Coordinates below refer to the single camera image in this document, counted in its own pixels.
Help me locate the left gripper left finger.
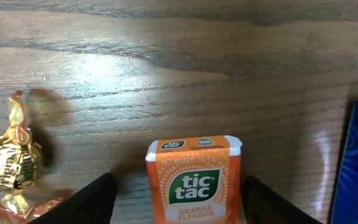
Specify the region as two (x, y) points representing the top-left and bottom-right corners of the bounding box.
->
(28, 172), (117, 224)

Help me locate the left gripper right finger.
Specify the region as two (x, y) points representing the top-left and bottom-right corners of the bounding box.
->
(242, 175), (324, 224)

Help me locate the orange candy box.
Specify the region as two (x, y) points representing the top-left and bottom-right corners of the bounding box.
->
(144, 134), (244, 224)

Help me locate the blue candy pack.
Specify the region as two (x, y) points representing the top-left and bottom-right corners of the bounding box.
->
(329, 100), (358, 224)

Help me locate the gold candy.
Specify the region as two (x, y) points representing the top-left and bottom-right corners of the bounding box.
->
(0, 89), (73, 224)

